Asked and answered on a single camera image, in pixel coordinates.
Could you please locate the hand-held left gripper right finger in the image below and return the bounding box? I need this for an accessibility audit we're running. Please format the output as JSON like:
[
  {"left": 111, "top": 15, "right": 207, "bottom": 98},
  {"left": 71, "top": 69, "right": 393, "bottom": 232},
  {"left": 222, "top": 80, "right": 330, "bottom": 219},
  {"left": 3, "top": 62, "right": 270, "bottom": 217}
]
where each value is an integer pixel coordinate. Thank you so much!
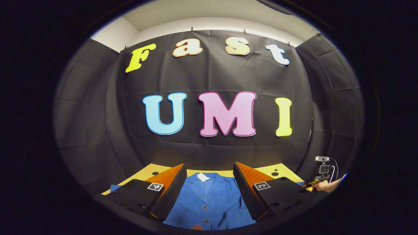
[{"left": 233, "top": 162, "right": 322, "bottom": 221}]

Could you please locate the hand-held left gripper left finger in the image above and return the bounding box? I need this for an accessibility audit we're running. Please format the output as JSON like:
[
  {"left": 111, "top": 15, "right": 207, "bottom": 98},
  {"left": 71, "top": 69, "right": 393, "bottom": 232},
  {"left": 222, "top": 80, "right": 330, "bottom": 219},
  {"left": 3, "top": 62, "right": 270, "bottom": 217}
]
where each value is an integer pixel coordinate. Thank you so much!
[{"left": 95, "top": 163, "right": 188, "bottom": 222}]

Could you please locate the blue corduroy shirt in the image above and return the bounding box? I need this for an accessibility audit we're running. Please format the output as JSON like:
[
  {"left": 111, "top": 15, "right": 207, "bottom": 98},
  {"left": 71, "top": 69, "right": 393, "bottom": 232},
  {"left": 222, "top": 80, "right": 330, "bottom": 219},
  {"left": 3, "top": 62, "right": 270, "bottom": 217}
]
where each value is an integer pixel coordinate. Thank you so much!
[{"left": 110, "top": 172, "right": 305, "bottom": 230}]

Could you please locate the black backdrop cloth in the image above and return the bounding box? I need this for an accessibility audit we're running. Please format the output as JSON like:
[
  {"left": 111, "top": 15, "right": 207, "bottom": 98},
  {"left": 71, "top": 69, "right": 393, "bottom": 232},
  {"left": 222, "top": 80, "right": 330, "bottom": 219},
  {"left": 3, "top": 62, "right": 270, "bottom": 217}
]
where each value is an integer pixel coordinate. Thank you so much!
[{"left": 54, "top": 29, "right": 364, "bottom": 196}]

